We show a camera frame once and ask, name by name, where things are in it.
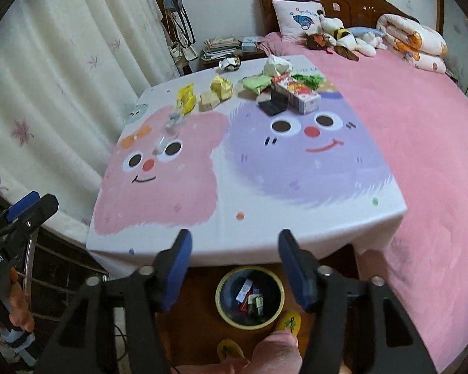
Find white floral curtain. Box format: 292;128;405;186
0;0;178;246

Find white cartoon pillow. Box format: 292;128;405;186
272;0;325;42

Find beige small box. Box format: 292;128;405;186
198;91;221;112

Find strawberry duck carton box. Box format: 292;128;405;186
271;75;320;115

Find person's left hand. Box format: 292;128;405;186
9;268;34;332

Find yellow slipper right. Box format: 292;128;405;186
275;311;302;337

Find wooden headboard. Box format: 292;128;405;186
259;0;418;33

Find pink bed blanket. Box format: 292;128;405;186
262;33;468;371

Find black small wallet box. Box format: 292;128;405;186
257;90;289;117

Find yellow plastic wrapper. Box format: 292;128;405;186
177;84;197;117

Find cartoon printed white mat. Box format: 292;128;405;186
86;60;407;276

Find yellow slipper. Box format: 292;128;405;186
275;311;302;337
216;338;245;361

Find gold foil wrapper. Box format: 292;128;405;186
210;76;234;101

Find white tissue paper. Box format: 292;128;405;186
263;54;292;78

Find hanging handbags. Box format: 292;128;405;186
164;0;197;63

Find pink trousers leg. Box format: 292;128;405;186
172;331;303;374

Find clear plastic wrapper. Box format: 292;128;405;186
153;112;183;155

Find folded cartoon bear quilt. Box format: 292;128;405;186
376;14;448;74

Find yellow slipper left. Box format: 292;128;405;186
216;338;245;361

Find stack of books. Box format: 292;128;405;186
201;36;241;62

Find brown haired doll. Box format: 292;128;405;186
304;34;359;62

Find round blue trash bin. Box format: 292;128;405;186
215;266;285;331

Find light green plastic bag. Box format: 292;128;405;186
241;74;272;95

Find silver gold wrapper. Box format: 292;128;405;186
219;57;241;72

